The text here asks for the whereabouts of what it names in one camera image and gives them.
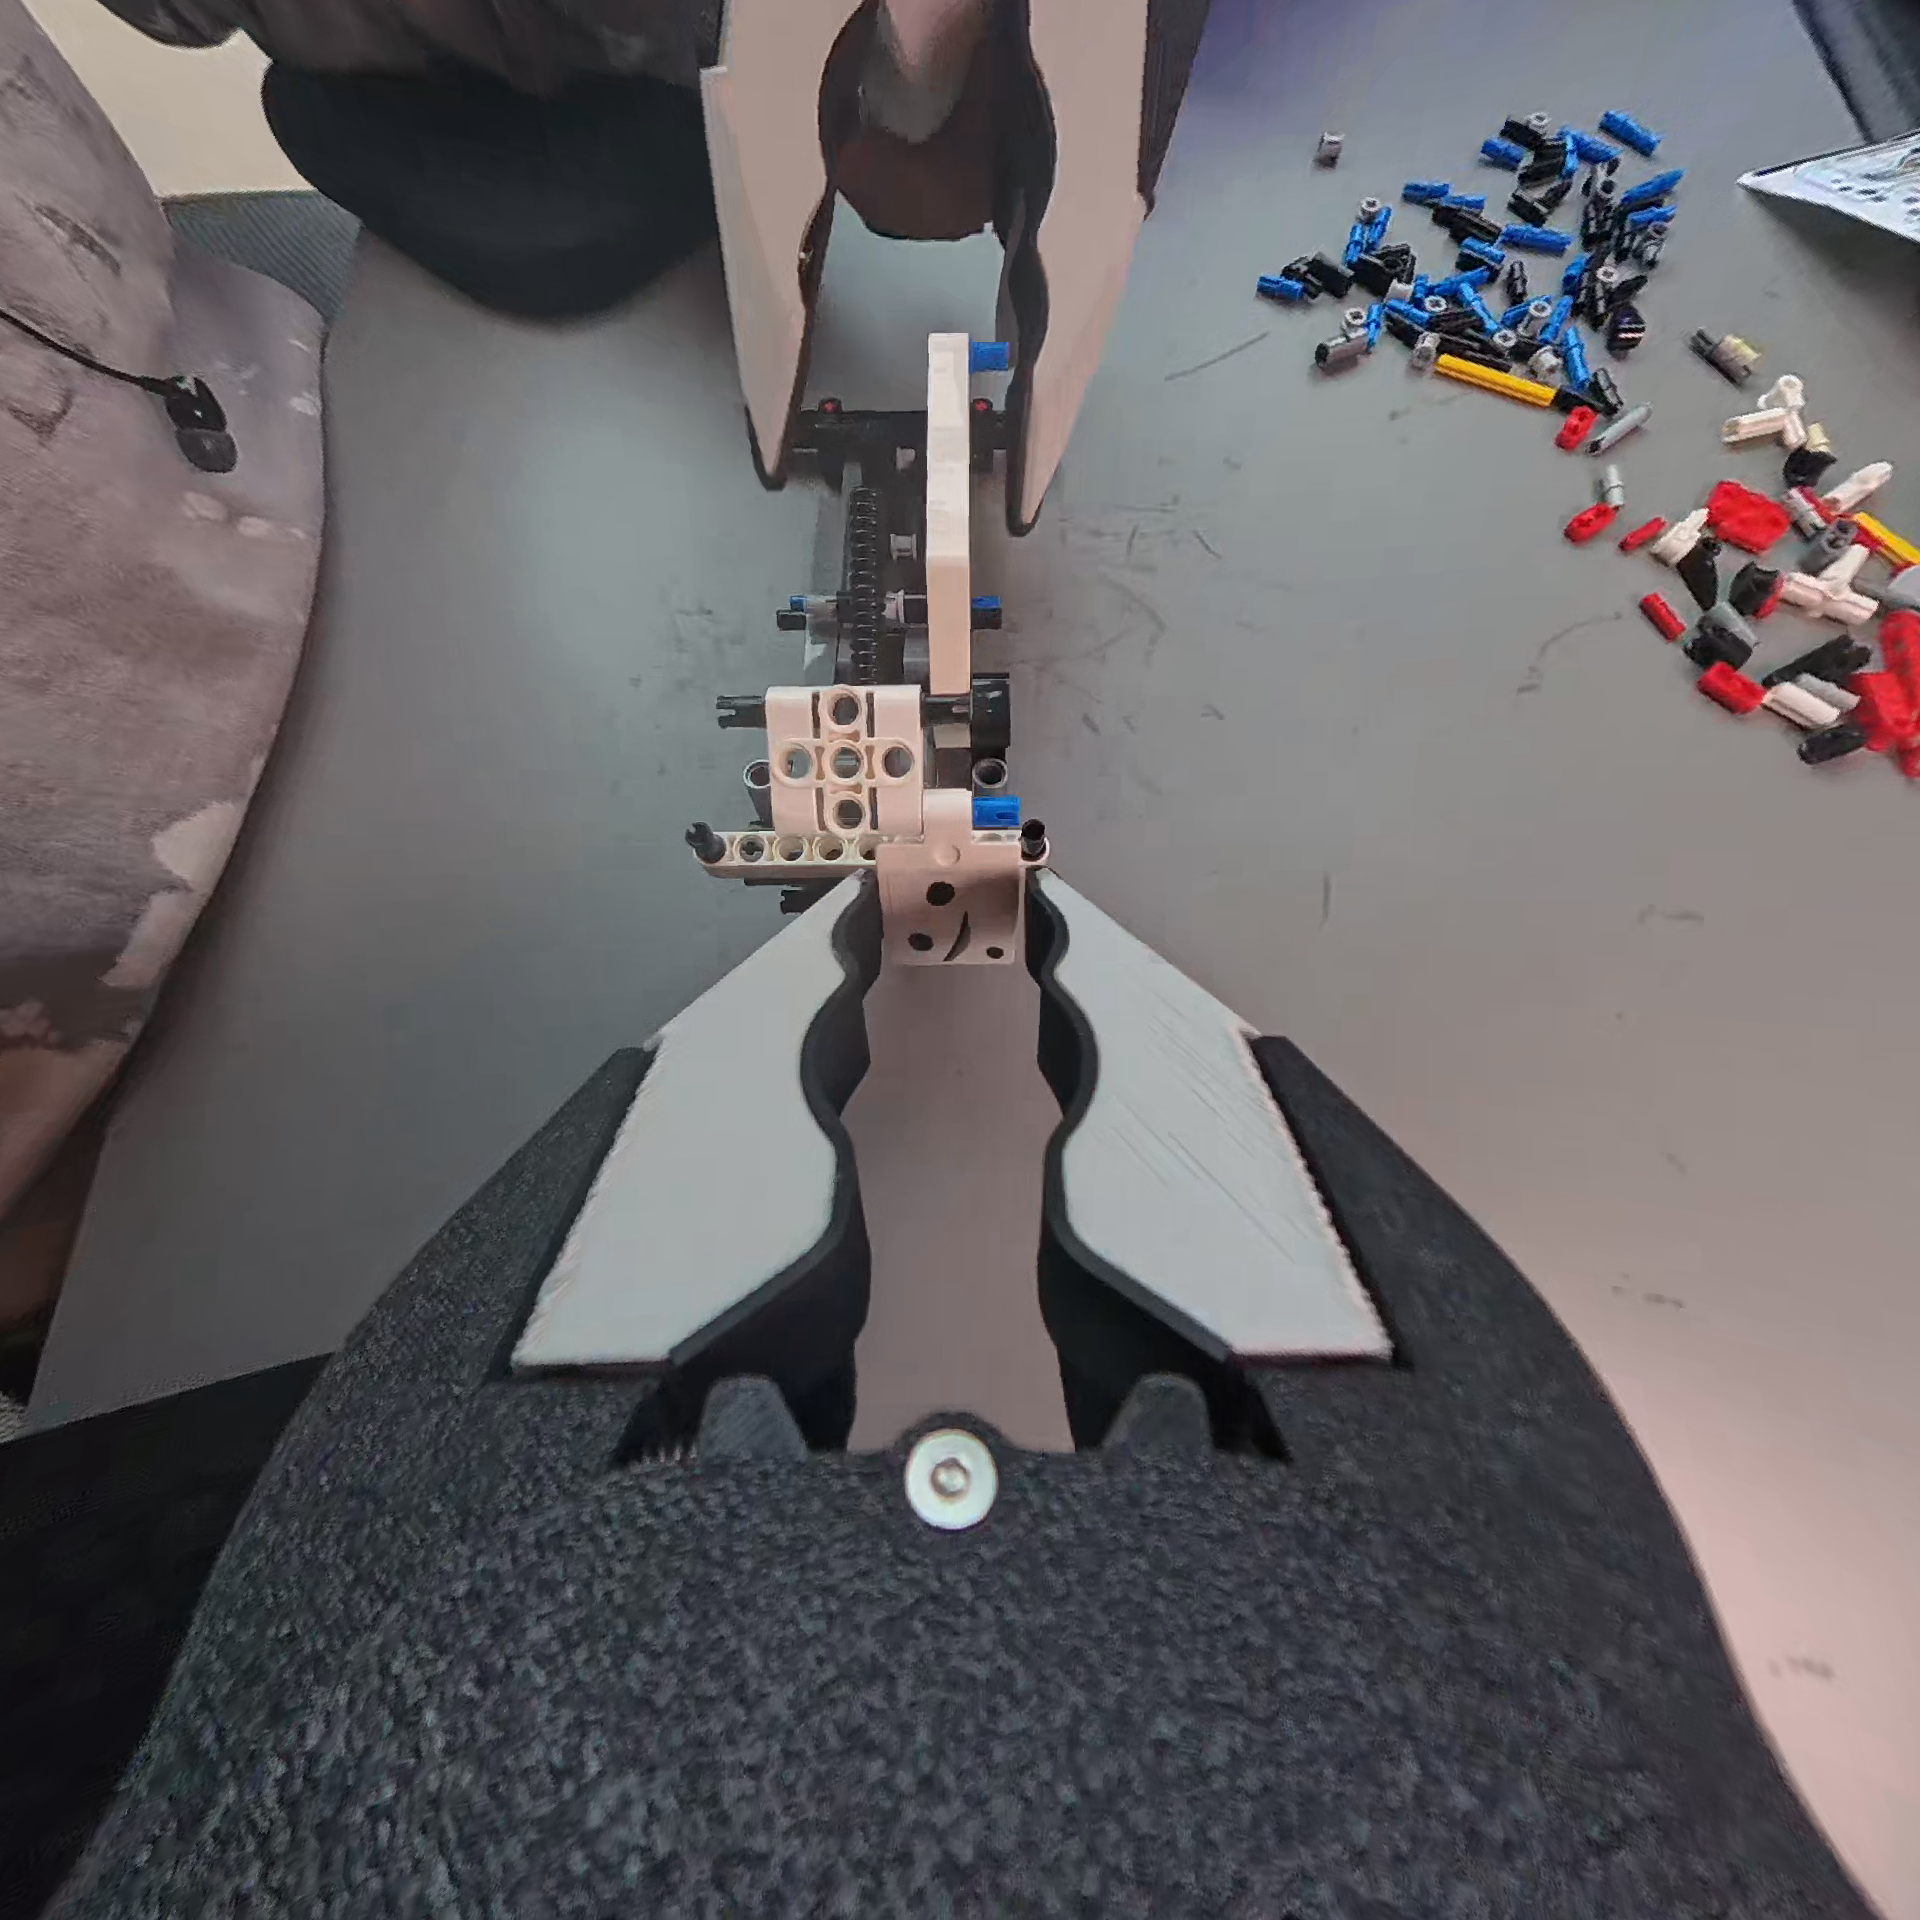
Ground white spotted toy panel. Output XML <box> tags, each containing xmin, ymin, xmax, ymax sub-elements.
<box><xmin>877</xmin><ymin>791</ymin><xmax>1037</xmax><ymax>969</ymax></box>

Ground grey black toy chassis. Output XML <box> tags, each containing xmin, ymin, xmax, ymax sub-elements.
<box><xmin>689</xmin><ymin>333</ymin><xmax>1052</xmax><ymax>916</ymax></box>

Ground person's black trousers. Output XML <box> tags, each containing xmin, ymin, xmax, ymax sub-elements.
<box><xmin>0</xmin><ymin>1350</ymin><xmax>331</xmax><ymax>1920</ymax></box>

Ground pile of blue black pins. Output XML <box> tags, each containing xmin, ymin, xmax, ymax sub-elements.
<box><xmin>1257</xmin><ymin>109</ymin><xmax>1685</xmax><ymax>413</ymax></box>

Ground sticker sheet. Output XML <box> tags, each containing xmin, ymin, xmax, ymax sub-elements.
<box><xmin>1739</xmin><ymin>133</ymin><xmax>1920</xmax><ymax>242</ymax></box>

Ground pile of red white pieces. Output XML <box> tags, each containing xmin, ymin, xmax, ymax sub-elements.
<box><xmin>1553</xmin><ymin>375</ymin><xmax>1920</xmax><ymax>775</ymax></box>

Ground grey desk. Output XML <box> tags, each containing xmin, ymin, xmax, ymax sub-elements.
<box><xmin>29</xmin><ymin>0</ymin><xmax>1920</xmax><ymax>1920</ymax></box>

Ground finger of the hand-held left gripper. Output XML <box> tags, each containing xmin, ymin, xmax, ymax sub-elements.
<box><xmin>998</xmin><ymin>0</ymin><xmax>1155</xmax><ymax>537</ymax></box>
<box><xmin>702</xmin><ymin>0</ymin><xmax>866</xmax><ymax>490</ymax></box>

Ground yellow toy axle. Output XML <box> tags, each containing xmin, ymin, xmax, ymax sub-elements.
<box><xmin>1430</xmin><ymin>351</ymin><xmax>1561</xmax><ymax>409</ymax></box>

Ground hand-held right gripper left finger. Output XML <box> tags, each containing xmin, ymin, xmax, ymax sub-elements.
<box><xmin>511</xmin><ymin>874</ymin><xmax>876</xmax><ymax>1373</ymax></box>

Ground black mesh chair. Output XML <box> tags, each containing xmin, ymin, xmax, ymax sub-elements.
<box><xmin>165</xmin><ymin>187</ymin><xmax>361</xmax><ymax>324</ymax></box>

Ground black oval pad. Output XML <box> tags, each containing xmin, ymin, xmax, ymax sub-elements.
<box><xmin>262</xmin><ymin>60</ymin><xmax>722</xmax><ymax>321</ymax></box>

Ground white square toy connector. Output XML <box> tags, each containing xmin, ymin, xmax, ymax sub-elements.
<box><xmin>766</xmin><ymin>686</ymin><xmax>927</xmax><ymax>838</ymax></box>

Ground person's left forearm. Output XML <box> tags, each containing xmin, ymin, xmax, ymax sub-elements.
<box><xmin>134</xmin><ymin>0</ymin><xmax>722</xmax><ymax>92</ymax></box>

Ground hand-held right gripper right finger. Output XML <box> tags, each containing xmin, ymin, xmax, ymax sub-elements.
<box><xmin>1026</xmin><ymin>874</ymin><xmax>1394</xmax><ymax>1367</ymax></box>

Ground black cord with toggle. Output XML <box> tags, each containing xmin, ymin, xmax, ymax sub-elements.
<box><xmin>0</xmin><ymin>306</ymin><xmax>241</xmax><ymax>474</ymax></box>

